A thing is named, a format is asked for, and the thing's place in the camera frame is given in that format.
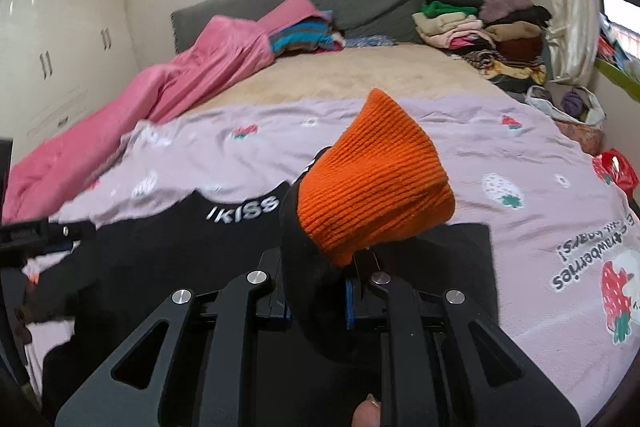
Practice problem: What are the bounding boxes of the black sweater with orange cuffs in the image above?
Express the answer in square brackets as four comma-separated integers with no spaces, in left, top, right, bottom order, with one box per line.
[21,90,498,426]

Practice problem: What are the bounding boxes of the pile of folded clothes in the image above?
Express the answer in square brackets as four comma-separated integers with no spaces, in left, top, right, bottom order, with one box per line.
[412,0,552,96]

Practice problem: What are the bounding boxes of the striped blue folded clothes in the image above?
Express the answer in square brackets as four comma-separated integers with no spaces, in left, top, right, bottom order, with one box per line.
[269,10,344,57]

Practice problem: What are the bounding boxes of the right hand thumb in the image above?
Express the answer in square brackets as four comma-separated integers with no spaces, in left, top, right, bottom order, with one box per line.
[352,393,381,427]

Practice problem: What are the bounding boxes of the pink quilt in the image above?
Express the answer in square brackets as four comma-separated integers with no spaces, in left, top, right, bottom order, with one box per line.
[1,0,332,223]

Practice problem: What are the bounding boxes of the lilac strawberry print bedsheet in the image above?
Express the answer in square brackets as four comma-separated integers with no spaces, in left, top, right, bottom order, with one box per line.
[56,96,639,423]

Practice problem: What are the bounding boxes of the white wardrobe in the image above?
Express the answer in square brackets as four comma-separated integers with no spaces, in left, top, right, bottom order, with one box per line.
[1,0,139,161]

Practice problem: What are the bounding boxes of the red plastic bag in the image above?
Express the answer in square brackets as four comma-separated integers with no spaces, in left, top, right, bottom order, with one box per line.
[592,148,639,200]

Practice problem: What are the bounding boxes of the white bag with purple cloth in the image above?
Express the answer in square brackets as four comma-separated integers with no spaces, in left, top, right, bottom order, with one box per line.
[525,84,606,129]

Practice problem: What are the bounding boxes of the beige mattress cover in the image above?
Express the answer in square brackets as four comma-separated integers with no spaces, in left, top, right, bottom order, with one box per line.
[191,43,506,114]

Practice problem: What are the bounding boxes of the grey headboard cushion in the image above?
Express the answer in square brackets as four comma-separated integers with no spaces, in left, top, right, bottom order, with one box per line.
[170,0,424,53]

